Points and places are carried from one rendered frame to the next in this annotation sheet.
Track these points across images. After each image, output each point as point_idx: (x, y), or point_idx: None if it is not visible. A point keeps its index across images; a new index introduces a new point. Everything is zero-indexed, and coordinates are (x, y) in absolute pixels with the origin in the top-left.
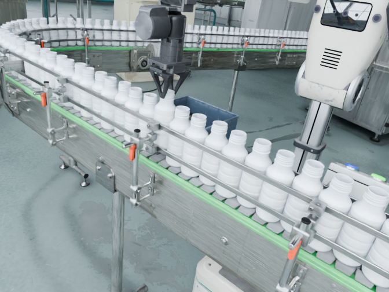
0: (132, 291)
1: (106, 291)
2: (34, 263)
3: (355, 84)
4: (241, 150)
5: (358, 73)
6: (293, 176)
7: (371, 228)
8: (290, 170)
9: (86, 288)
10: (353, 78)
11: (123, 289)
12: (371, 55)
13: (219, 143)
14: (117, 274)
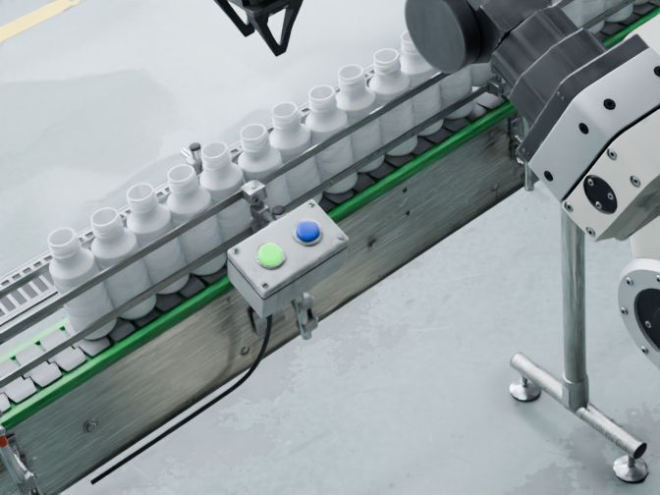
0: (658, 451)
1: (653, 403)
2: None
3: (624, 271)
4: (340, 94)
5: (637, 251)
6: (273, 143)
7: (163, 194)
8: (276, 133)
9: (656, 368)
10: (633, 254)
11: (659, 433)
12: (652, 225)
13: (371, 80)
14: (563, 317)
